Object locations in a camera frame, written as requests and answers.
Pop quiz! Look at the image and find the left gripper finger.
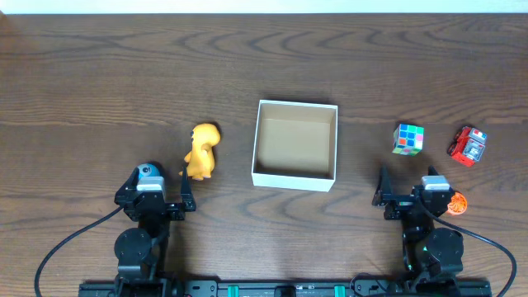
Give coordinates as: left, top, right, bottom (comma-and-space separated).
180, 167, 194, 202
119, 167, 139, 193

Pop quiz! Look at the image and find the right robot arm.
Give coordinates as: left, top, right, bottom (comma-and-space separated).
372, 167, 464, 296

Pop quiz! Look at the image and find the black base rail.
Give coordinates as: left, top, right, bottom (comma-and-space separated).
78, 276, 492, 297

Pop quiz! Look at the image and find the orange dinosaur toy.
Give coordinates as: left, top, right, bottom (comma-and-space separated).
184, 123, 221, 181

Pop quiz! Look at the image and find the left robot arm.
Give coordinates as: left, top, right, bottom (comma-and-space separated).
111, 163, 196, 296

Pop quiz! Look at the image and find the white cardboard box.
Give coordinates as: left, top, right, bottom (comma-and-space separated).
251, 100, 338, 192

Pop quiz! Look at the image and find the red toy car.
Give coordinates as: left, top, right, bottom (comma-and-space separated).
447, 126, 488, 167

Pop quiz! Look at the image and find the blue grey ball toy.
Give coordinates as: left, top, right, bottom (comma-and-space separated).
137, 163, 161, 180

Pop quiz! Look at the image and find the orange round disc toy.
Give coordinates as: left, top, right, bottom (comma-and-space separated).
447, 191, 468, 215

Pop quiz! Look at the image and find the colourful puzzle cube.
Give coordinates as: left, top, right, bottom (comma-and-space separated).
392, 124, 425, 156

